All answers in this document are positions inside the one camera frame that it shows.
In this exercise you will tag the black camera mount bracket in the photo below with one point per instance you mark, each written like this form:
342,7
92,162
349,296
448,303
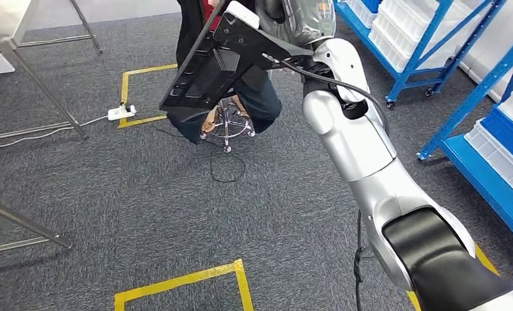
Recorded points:
256,43

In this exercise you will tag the blue steel shelf rack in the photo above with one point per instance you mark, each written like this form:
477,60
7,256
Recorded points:
411,64
488,189

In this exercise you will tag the white power strip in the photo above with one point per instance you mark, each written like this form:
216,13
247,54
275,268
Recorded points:
121,112

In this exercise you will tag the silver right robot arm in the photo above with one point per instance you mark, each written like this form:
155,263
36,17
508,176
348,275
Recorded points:
368,141

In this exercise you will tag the black plastic car part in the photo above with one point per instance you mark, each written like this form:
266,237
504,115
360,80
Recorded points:
204,81

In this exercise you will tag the person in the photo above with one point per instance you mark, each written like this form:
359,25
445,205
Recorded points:
260,103

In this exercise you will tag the yellow floor tape square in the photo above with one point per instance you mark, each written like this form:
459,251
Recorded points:
239,283

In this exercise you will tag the blue plastic bin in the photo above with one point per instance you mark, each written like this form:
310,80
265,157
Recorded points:
373,4
509,137

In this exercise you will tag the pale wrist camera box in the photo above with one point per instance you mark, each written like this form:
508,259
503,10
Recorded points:
243,13

